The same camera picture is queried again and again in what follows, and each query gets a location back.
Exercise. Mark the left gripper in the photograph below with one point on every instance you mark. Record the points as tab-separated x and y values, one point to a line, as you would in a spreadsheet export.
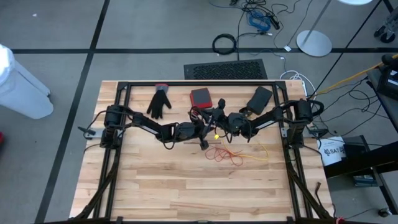
201	129

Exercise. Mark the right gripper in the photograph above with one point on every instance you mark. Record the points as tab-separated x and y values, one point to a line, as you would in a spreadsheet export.
220	119

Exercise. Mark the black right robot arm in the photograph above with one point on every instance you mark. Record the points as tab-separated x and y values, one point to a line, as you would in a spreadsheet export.
273	119

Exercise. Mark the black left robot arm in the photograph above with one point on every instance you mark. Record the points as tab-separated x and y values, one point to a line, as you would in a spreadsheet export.
146	124

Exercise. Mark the red box black lid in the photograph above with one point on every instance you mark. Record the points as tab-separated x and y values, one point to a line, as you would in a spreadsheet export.
201	98

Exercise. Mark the black floor vent grille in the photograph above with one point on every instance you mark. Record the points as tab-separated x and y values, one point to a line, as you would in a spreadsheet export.
227	70

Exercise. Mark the black glove red cuff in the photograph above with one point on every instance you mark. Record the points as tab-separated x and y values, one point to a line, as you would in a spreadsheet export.
159	101

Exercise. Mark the black zip pouch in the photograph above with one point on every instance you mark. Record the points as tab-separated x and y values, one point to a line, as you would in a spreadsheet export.
260	99

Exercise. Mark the small white plug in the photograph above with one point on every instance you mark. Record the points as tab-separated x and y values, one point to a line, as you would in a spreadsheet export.
287	48

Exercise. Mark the grey round floor stand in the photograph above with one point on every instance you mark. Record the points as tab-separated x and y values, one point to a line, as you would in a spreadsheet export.
314	43

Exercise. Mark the black low shelf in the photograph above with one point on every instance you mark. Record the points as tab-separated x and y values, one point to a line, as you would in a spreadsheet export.
357	161

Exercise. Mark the red clamp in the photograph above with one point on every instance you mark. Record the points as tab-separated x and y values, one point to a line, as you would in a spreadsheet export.
339	220

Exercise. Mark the blue box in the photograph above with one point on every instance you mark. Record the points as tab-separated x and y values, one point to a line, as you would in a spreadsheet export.
363	180

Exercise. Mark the black equipment cart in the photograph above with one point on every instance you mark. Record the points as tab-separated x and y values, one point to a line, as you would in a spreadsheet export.
388	84

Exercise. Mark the white disc black pole stand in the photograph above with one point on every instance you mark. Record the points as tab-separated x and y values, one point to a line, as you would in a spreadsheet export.
354	1

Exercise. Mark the white cylindrical container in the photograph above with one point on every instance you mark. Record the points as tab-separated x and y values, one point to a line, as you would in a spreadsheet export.
18	93

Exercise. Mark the grey wheeled cart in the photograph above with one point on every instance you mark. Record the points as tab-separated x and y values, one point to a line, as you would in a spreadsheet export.
387	34

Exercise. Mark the black caster wheel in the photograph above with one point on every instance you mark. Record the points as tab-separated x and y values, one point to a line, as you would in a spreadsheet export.
385	212

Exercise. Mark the black metal table frame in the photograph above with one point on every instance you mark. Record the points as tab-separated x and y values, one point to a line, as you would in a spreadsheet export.
202	83

